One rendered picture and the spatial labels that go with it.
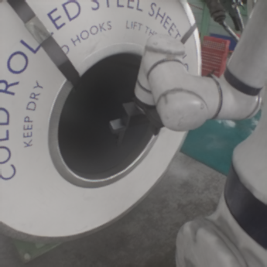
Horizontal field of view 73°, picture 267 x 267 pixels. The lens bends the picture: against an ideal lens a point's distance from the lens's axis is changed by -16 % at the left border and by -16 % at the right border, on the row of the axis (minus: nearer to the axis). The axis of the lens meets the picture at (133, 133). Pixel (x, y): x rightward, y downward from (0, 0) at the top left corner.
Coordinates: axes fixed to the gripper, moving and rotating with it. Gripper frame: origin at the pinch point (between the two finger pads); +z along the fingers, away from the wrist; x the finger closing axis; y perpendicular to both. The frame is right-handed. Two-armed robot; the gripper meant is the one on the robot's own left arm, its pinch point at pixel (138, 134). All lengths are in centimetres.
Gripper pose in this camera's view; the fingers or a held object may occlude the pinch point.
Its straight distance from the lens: 67.5
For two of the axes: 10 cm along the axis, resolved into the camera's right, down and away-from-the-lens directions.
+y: -4.2, -7.6, 4.9
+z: -1.7, 6.0, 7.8
